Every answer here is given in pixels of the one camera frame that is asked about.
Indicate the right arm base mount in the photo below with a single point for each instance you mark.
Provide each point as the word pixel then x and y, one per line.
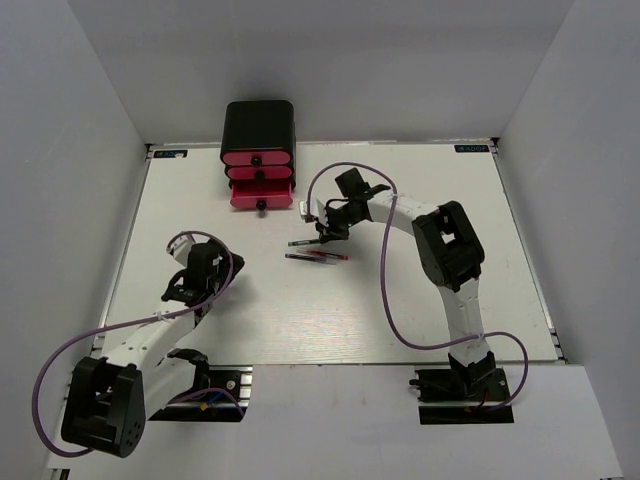
pixel 442 401

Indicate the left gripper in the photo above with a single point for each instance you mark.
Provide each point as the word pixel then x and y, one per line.
pixel 224 263

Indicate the black drawer cabinet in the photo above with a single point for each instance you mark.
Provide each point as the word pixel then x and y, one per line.
pixel 256 125

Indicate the red pen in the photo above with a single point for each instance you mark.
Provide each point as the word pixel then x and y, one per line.
pixel 324 254

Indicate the pink drawer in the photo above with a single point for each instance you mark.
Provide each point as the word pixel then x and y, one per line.
pixel 256 158
pixel 250 173
pixel 261 196

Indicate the blue pen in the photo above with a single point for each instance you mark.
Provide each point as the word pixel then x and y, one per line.
pixel 309 258

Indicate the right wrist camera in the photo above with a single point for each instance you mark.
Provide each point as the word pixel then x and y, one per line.
pixel 312 211

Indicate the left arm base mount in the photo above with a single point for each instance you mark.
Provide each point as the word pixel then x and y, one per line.
pixel 221 394

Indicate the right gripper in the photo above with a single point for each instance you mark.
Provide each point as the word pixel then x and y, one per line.
pixel 329 231

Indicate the green pen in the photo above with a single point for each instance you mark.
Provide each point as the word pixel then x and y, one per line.
pixel 307 242

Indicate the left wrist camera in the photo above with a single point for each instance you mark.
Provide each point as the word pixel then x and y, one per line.
pixel 180 248

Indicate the pink bottom drawer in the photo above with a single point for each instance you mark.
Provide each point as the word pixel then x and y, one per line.
pixel 261 196

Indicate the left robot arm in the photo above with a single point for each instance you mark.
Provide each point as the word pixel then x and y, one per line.
pixel 112 397

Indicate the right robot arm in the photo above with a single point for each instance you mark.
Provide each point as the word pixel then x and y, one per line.
pixel 449 251

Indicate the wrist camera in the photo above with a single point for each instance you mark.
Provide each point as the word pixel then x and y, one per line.
pixel 180 248
pixel 312 211

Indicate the pink top drawer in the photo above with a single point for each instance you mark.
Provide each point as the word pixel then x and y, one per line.
pixel 256 158

